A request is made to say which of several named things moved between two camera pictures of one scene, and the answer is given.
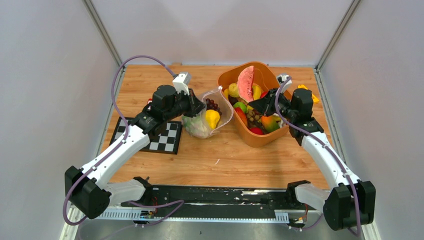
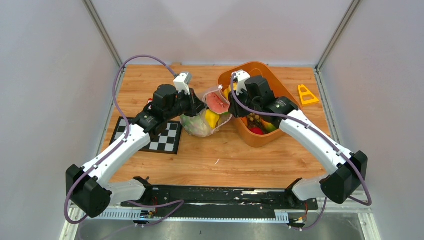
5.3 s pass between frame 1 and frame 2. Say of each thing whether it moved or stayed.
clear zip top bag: stayed
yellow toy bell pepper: stayed
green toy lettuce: stayed
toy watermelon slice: moved
